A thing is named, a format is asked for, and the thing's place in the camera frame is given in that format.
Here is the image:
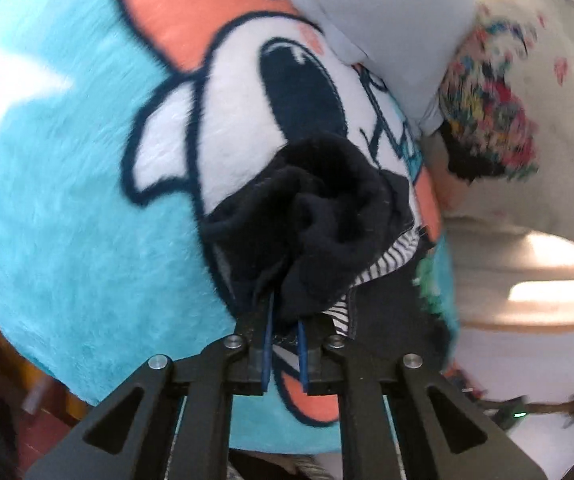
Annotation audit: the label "cream round armchair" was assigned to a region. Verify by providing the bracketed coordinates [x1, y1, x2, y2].
[439, 210, 574, 333]

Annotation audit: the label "black pants with striped lining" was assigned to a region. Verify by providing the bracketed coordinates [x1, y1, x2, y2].
[201, 132, 448, 361]

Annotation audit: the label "teal cartoon printed blanket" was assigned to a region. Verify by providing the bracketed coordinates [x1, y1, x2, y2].
[0, 0, 462, 456]

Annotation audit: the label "cream floral printed pillow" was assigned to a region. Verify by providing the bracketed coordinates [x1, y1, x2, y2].
[419, 0, 574, 250]

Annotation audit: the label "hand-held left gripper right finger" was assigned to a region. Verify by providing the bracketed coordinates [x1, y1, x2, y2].
[299, 316, 548, 480]

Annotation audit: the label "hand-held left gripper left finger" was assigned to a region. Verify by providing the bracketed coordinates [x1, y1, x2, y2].
[24, 292, 274, 480]

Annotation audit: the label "grey plush pillow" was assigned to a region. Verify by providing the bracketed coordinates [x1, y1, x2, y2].
[284, 0, 478, 137]

